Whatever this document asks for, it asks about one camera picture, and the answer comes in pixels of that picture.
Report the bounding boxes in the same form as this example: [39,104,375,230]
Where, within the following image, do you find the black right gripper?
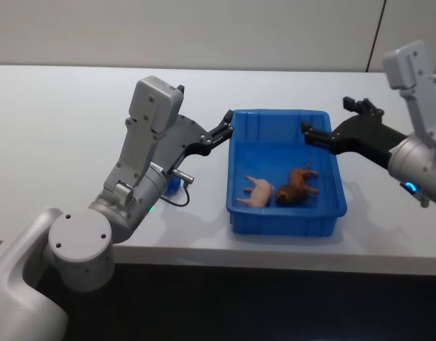
[300,96,408,168]

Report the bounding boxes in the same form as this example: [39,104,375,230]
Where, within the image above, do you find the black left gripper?
[153,84,236,175]

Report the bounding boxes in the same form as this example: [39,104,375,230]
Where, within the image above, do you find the brown toy lion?
[274,154,321,206]

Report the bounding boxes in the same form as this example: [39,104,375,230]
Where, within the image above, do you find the small blue object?
[164,176,180,195]

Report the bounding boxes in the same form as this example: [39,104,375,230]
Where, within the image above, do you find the pink toy pig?
[234,175,275,207]

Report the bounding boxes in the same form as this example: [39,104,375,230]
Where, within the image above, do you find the blue plastic bin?
[225,108,348,236]

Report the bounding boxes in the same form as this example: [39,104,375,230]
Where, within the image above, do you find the thin dark cable silver plug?
[160,169,196,207]

